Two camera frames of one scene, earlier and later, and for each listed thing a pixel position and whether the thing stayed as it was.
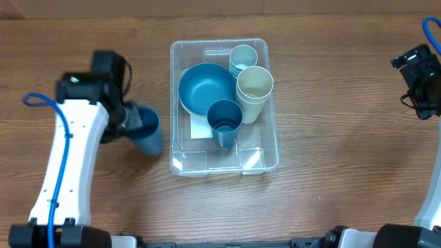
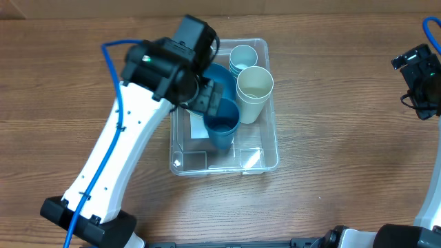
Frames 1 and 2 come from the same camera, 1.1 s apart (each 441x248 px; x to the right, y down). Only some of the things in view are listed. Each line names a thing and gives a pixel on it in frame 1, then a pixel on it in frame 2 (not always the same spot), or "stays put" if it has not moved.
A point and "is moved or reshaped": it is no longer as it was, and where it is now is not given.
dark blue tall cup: [149, 140] is moved or reshaped
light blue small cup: [235, 71] stays put
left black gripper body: [125, 119] -> [202, 96]
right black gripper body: [416, 76] stays put
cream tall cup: [253, 89] stays put
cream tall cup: [251, 97] stays put
